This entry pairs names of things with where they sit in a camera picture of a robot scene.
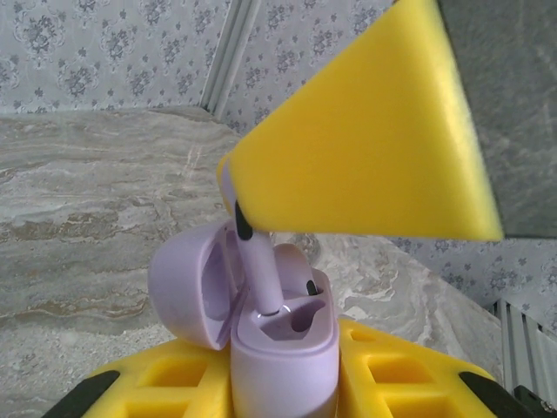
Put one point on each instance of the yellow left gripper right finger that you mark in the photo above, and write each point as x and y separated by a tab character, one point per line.
391	383

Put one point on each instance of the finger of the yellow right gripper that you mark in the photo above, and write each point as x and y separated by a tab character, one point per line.
370	143

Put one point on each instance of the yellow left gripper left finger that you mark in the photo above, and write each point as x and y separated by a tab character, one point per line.
174	383

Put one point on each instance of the purple earbud charging case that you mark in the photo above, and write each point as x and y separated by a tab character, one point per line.
283	374

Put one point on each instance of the aluminium table side rail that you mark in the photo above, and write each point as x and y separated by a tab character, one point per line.
526	324

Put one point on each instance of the aluminium corner post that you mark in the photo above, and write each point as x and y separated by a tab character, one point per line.
232	56

